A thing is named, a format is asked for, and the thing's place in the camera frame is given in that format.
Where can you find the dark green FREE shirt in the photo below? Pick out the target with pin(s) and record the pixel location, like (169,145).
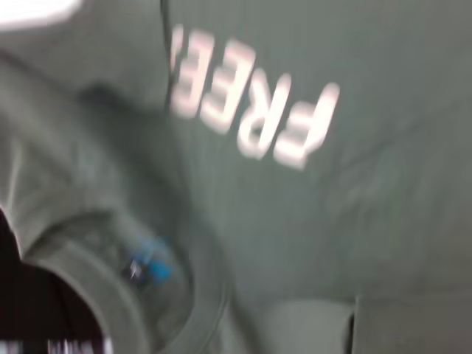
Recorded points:
(276,203)

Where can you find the black robot torso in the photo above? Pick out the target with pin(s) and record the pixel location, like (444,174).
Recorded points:
(40,306)

